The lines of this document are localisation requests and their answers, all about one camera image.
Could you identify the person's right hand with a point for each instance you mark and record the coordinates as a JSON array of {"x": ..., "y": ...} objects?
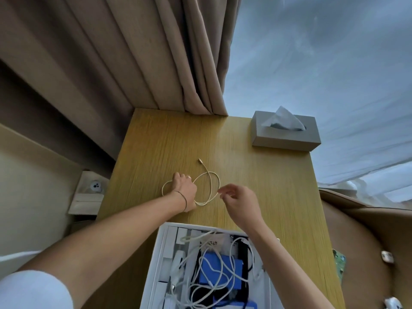
[{"x": 244, "y": 209}]

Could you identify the person's left hand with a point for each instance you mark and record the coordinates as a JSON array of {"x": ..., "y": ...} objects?
[{"x": 186, "y": 189}]

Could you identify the clear packet orange print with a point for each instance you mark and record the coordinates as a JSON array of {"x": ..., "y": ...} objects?
[{"x": 214, "y": 243}]

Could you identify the white charger blue print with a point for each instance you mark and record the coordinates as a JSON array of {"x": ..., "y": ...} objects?
[{"x": 177, "y": 263}]

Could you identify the blue power bank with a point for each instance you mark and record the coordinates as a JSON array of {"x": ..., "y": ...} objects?
[{"x": 212, "y": 276}]

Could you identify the white cardboard box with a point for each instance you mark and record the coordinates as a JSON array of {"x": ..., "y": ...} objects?
[{"x": 154, "y": 273}]

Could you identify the black power adapter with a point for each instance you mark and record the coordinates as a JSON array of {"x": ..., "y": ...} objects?
[{"x": 202, "y": 294}]

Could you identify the blue and white small box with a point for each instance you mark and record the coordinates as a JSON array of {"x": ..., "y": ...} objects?
[{"x": 225, "y": 306}]

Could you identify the person's left forearm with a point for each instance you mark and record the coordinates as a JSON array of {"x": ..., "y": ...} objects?
[{"x": 103, "y": 241}]

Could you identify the person's right forearm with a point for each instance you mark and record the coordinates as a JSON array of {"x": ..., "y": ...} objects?
[{"x": 289, "y": 273}]

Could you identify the wooden table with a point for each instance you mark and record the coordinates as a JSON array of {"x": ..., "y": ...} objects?
[{"x": 177, "y": 135}]

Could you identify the grey tissue box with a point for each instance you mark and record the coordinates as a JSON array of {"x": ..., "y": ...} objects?
[{"x": 283, "y": 141}]

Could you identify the white tissue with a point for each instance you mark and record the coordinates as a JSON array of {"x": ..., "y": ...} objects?
[{"x": 283, "y": 117}]

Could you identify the green patterned phone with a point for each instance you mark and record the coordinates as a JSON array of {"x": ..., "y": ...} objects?
[{"x": 339, "y": 263}]

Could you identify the brown leather chair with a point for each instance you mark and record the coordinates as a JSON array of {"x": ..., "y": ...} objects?
[{"x": 370, "y": 238}]

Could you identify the beige curtain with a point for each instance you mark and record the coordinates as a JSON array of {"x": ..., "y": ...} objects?
[{"x": 112, "y": 61}]

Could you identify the small white earbud case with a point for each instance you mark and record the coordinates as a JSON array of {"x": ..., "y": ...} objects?
[{"x": 387, "y": 256}]

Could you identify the white sheer curtain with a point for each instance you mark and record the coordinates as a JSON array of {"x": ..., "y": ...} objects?
[{"x": 322, "y": 61}]

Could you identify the white game controller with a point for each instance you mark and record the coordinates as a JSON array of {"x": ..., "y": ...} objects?
[{"x": 392, "y": 303}]

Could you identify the white shirt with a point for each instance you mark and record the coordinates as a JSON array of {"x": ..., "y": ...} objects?
[{"x": 32, "y": 291}]

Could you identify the wall socket panel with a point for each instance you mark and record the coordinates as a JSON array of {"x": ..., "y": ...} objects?
[{"x": 85, "y": 202}]

